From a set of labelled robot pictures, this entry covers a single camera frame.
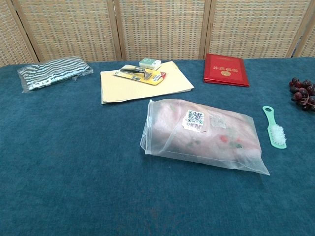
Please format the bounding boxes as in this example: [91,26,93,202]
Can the striped fabric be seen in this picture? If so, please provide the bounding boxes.
[17,57,94,93]

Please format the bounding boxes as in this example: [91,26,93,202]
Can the woven wooden folding screen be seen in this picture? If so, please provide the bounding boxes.
[0,0,315,67]

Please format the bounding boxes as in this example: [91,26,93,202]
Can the mint green brush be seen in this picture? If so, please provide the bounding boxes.
[262,106,287,149]

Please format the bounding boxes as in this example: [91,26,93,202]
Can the small green white box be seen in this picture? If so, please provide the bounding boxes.
[139,58,162,69]

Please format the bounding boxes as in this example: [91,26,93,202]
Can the blue felt table cover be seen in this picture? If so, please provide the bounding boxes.
[0,57,315,236]

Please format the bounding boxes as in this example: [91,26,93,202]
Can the razor in yellow blister pack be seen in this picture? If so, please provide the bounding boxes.
[113,64,168,87]

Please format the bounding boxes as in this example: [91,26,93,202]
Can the beige spiral notebook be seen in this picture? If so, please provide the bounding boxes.
[100,60,195,105]

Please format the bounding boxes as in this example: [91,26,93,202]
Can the red certificate book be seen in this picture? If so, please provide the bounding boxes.
[203,53,250,88]

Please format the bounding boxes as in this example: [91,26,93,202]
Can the bunch of dark grapes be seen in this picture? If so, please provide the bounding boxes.
[288,77,315,111]

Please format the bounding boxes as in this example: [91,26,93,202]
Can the frosted zip bag with clothing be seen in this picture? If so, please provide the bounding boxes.
[140,98,271,176]

